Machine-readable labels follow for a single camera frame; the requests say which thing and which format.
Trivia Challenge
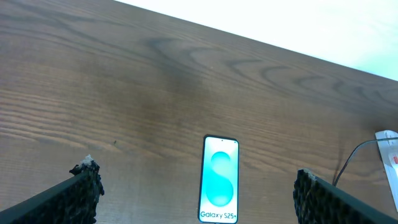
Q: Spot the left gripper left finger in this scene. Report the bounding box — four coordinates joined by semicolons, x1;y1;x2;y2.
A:
1;155;104;224

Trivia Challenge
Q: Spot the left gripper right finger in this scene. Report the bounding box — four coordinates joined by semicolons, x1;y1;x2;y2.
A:
293;169;397;224

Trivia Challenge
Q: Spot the blue Samsung Galaxy smartphone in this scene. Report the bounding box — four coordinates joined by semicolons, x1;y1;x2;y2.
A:
198;134;239;224

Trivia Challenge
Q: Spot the black USB charging cable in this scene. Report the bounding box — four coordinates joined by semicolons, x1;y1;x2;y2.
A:
332;136;398;187

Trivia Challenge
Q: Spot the white power strip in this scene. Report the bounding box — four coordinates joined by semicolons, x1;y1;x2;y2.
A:
375;130;397;209

